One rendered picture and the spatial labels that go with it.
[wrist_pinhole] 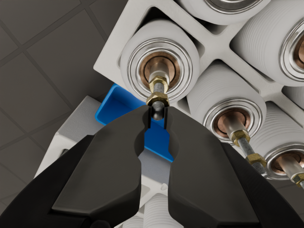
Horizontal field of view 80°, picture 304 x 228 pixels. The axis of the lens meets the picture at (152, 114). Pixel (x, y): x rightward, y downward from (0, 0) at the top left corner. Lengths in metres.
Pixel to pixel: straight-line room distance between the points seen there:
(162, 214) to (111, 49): 0.36
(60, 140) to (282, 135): 0.38
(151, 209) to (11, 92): 0.50
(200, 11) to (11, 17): 0.46
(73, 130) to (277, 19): 0.38
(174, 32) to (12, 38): 0.45
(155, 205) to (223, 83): 0.33
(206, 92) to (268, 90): 0.12
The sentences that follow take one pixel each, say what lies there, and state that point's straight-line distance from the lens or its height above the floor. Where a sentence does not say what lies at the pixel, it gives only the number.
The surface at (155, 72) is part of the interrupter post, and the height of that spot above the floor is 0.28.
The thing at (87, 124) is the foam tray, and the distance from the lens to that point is 0.45.
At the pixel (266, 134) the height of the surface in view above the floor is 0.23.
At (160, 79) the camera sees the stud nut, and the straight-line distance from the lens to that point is 0.17.
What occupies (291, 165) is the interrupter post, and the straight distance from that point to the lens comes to 0.33.
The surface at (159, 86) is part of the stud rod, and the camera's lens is 0.17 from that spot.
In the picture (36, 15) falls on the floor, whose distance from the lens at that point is 0.54.
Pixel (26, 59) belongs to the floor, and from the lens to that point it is 0.59.
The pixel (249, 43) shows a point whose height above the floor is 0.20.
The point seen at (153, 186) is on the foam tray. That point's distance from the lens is 0.46.
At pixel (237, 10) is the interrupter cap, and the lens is 0.22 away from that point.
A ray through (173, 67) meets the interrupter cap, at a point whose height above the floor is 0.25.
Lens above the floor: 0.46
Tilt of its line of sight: 59 degrees down
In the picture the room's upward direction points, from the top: 175 degrees counter-clockwise
